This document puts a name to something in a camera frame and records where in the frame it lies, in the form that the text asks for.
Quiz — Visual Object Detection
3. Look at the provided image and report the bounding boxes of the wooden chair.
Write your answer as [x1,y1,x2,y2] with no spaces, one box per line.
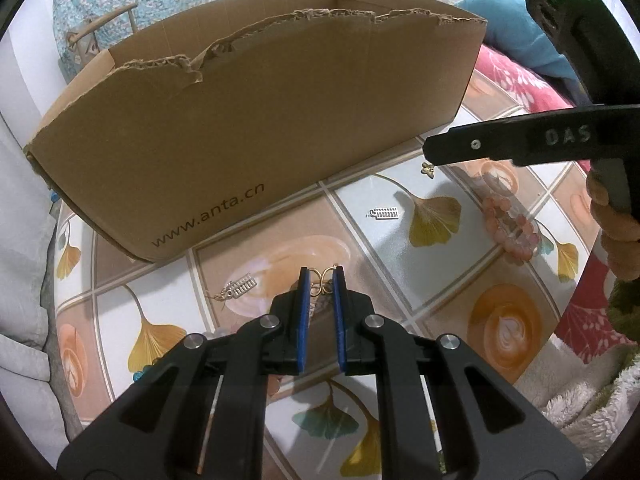
[65,2,138,58]

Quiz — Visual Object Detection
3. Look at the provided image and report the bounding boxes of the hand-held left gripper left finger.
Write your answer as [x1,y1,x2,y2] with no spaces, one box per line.
[57,266,311,480]

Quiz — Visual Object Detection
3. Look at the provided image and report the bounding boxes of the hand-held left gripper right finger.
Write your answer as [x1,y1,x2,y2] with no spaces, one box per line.
[332,266,586,480]

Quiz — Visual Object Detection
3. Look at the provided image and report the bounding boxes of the pink bead bracelet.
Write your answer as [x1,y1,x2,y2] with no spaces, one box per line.
[472,162,543,266]

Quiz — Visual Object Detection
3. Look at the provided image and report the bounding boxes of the person's right hand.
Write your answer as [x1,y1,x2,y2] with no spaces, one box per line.
[585,165,640,281]

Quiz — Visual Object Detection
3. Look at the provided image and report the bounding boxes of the ginkgo leaf printed mat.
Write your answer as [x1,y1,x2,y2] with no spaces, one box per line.
[52,42,606,480]

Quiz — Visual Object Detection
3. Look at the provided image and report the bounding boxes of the white curtain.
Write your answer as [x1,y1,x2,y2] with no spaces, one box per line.
[0,110,83,461]

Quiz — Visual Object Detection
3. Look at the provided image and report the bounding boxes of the brown cardboard box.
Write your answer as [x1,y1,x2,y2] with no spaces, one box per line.
[22,0,488,263]

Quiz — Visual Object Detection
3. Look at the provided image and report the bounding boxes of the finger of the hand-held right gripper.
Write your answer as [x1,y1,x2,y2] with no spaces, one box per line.
[422,116,532,167]

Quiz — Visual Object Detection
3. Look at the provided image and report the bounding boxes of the green fluffy blanket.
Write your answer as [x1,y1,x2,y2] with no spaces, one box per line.
[607,280,640,341]

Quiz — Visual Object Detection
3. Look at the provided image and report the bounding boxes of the teal pillow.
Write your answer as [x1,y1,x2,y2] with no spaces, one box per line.
[465,0,581,86]

